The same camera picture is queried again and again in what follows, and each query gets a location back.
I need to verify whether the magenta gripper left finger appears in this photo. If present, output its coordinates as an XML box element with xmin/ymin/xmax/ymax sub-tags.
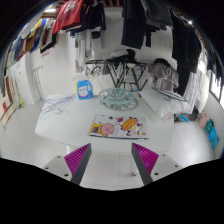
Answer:
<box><xmin>64</xmin><ymin>143</ymin><xmax>92</xmax><ymax>185</ymax></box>

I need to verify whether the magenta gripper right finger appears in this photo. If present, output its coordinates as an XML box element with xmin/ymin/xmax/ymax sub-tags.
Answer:
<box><xmin>131</xmin><ymin>143</ymin><xmax>159</xmax><ymax>185</ymax></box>

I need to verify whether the cartoon printed towel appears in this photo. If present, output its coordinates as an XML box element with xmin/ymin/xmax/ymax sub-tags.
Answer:
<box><xmin>89</xmin><ymin>114</ymin><xmax>149</xmax><ymax>139</ymax></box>

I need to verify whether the pink bag on floor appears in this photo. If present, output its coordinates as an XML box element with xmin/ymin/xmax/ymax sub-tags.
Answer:
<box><xmin>199</xmin><ymin>113</ymin><xmax>209</xmax><ymax>128</ymax></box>

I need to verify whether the blue detergent bottle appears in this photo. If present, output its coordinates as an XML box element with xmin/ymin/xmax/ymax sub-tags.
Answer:
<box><xmin>77</xmin><ymin>80</ymin><xmax>93</xmax><ymax>100</ymax></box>

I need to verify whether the grey clothes pile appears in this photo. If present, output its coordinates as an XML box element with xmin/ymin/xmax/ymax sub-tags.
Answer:
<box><xmin>146</xmin><ymin>58</ymin><xmax>179</xmax><ymax>91</ymax></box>

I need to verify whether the black folding drying rack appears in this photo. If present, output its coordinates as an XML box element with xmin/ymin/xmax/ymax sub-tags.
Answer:
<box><xmin>85</xmin><ymin>59</ymin><xmax>147</xmax><ymax>91</ymax></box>

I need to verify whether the black hanging garment right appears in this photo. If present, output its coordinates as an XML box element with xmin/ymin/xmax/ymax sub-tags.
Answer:
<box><xmin>170</xmin><ymin>10</ymin><xmax>202</xmax><ymax>96</ymax></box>

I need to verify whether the black hanging garment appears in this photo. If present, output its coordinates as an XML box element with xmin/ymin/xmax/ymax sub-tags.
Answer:
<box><xmin>121</xmin><ymin>0</ymin><xmax>146</xmax><ymax>49</ymax></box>
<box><xmin>170</xmin><ymin>10</ymin><xmax>202</xmax><ymax>96</ymax></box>

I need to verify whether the black hanging garment centre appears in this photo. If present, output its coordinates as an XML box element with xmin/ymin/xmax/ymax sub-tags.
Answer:
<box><xmin>121</xmin><ymin>0</ymin><xmax>146</xmax><ymax>49</ymax></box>

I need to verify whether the row of hanging clothes left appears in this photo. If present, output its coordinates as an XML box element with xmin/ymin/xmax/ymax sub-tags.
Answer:
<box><xmin>0</xmin><ymin>18</ymin><xmax>58</xmax><ymax>96</ymax></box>

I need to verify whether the red hanging shirt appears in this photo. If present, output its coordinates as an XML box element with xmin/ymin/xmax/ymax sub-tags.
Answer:
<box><xmin>52</xmin><ymin>0</ymin><xmax>84</xmax><ymax>34</ymax></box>

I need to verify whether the pile of wire hangers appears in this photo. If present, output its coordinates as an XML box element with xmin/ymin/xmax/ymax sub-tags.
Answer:
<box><xmin>39</xmin><ymin>94</ymin><xmax>76</xmax><ymax>120</ymax></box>

